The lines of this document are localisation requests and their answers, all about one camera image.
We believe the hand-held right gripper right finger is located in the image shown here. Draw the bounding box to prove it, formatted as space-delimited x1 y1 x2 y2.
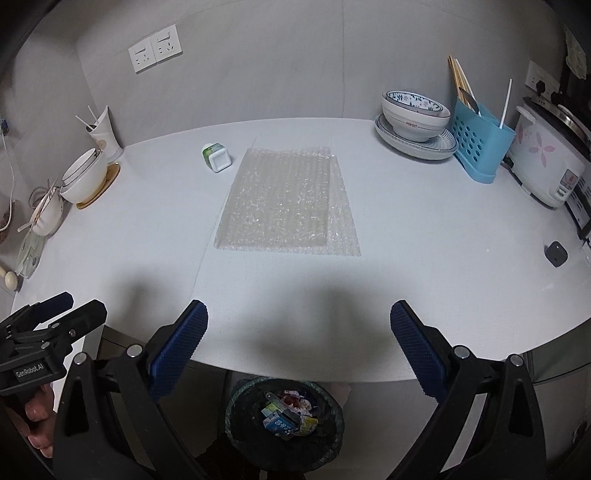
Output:
390 300 550 480

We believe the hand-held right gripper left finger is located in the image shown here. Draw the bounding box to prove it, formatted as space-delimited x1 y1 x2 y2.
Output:
53 300 208 480

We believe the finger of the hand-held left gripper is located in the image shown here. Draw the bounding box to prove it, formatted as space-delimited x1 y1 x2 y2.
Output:
9 300 108 354
0 292 75 335

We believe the black mesh trash bin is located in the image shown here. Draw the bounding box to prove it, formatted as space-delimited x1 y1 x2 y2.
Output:
225 377 345 472

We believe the blue white milk carton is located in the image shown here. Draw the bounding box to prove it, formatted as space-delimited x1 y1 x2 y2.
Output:
262 406 296 437

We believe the person's left hand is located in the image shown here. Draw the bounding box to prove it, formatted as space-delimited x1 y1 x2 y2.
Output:
9 383 56 457

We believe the white bowl with chopsticks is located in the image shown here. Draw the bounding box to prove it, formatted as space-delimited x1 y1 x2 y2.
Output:
30 187 65 236

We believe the wooden chopsticks pair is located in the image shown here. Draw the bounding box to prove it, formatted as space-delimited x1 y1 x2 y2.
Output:
30 182 61 227

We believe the large white bowl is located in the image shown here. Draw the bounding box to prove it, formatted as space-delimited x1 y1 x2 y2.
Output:
60 154 110 204

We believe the wooden coaster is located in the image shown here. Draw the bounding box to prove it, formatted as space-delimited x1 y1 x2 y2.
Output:
76 161 122 210

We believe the white bowl dark rim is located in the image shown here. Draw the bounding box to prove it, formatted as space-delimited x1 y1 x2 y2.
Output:
62 148 105 185

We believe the small black device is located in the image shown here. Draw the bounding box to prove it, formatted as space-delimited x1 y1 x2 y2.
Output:
545 241 568 267

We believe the bubble wrap sheet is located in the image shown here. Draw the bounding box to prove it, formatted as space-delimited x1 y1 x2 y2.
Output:
213 145 362 257

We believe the white flared cup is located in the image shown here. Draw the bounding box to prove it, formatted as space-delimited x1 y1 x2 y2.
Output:
88 106 124 163

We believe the white green medicine bottle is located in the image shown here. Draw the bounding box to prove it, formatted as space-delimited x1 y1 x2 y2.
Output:
202 143 232 174

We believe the blue patterned plate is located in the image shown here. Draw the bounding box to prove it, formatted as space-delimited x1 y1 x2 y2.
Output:
374 113 459 161

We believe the blue utensil holder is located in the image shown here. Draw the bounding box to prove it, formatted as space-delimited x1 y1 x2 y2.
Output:
451 98 516 185

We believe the blue patterned bowl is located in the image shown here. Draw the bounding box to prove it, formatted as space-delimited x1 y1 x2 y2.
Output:
381 90 452 143

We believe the white flowered rice cooker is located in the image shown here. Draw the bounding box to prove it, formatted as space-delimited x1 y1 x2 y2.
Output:
506 95 591 209

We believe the long white straw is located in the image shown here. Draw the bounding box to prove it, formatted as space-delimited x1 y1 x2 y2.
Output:
499 78 513 130

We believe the bamboo chopsticks bundle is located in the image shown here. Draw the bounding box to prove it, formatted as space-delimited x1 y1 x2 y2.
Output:
447 55 476 112

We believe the hanging cloth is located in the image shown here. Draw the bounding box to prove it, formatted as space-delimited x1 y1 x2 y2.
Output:
564 25 591 75

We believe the wooden handled tool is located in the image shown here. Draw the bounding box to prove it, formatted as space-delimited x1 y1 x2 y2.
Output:
0 263 23 292

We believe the grey coiled cable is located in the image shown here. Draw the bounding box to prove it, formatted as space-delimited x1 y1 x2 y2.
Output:
28 185 54 208

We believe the white hanging cable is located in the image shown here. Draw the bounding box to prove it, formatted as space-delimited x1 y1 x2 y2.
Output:
0 131 17 217

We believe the white wall socket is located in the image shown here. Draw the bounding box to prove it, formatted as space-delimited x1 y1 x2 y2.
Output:
151 25 182 63
128 39 157 73

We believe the side wall socket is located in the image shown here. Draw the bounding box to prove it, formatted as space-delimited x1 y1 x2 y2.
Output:
526 60 560 97

